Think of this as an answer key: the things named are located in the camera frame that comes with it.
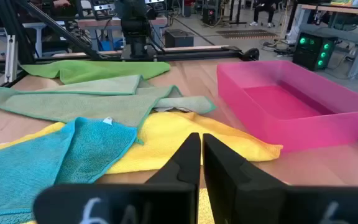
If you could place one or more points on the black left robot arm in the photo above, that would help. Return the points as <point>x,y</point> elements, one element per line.
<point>135,28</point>

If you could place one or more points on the yellow microfiber towel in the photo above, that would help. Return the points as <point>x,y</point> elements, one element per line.
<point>172,137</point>
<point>204,208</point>

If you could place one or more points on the person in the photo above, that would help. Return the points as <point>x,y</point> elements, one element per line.
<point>261,7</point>

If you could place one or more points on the black box speaker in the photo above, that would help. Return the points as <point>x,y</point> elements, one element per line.
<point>179,39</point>

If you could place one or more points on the pink plastic bin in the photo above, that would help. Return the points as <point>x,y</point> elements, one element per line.
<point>291,105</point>

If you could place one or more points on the black floor mat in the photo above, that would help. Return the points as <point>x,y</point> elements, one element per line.
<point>247,33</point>

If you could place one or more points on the teal microfiber towel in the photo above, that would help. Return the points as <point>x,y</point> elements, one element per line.
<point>26,165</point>

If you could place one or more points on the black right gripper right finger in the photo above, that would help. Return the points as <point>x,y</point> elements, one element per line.
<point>235,193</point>

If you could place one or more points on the black computer with green lights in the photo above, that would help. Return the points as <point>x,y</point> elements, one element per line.
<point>309,53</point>

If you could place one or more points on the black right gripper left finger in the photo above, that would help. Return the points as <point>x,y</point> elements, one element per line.
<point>179,193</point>

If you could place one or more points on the bright green microfiber towel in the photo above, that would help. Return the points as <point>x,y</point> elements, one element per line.
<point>98,70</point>

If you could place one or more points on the black aluminium table frame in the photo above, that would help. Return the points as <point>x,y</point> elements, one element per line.
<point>197,54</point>

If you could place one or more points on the blue-legged wooden workbench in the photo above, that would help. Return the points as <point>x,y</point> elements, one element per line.
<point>104,23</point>

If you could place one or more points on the pale sage green towel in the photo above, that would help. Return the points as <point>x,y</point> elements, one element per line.
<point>73,105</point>

